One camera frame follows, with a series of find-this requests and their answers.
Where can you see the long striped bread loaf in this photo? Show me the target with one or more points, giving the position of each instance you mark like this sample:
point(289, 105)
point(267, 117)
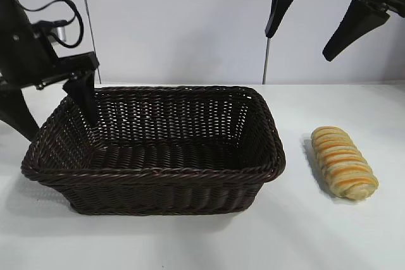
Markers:
point(343, 162)

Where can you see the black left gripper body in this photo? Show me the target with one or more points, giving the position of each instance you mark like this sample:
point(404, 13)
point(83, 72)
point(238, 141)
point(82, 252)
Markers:
point(22, 58)

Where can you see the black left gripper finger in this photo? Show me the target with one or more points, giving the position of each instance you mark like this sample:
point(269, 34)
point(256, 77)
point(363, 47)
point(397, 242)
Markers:
point(19, 115)
point(83, 99)

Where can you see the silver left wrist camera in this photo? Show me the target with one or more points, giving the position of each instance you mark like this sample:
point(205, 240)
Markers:
point(58, 33)

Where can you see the dark brown wicker basket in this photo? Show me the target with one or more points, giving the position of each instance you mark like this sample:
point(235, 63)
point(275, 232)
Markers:
point(158, 181)

